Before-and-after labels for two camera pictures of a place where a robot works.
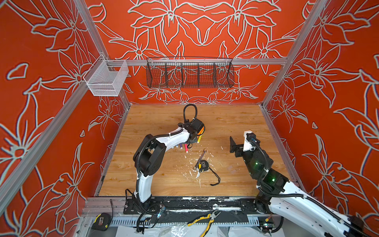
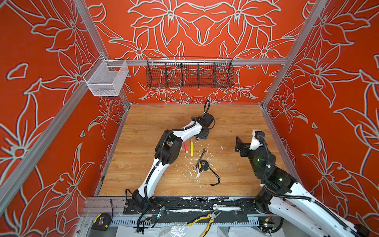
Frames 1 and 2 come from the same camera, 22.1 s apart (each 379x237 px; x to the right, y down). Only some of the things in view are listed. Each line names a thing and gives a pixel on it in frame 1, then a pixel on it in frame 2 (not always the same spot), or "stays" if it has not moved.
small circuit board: [266, 223] stays
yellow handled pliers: [211, 216] stays
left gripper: [196, 136] → [205, 135]
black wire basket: [189, 73] stays
